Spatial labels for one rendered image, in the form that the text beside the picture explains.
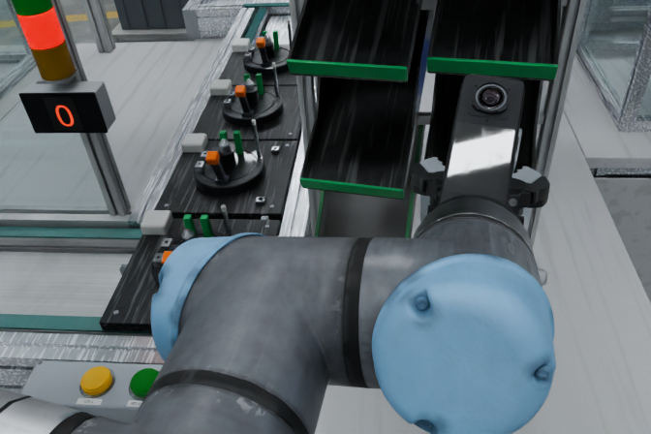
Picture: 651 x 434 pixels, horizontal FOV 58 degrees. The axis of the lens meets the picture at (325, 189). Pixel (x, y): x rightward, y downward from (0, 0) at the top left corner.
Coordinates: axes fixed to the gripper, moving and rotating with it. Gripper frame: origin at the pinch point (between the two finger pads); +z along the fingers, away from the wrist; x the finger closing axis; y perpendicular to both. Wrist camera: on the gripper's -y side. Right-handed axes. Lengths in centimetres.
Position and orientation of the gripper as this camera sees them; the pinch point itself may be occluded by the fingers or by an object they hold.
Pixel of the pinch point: (479, 165)
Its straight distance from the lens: 58.1
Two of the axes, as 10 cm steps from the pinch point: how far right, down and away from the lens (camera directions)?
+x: 9.6, 1.2, -2.4
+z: 2.6, -2.2, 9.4
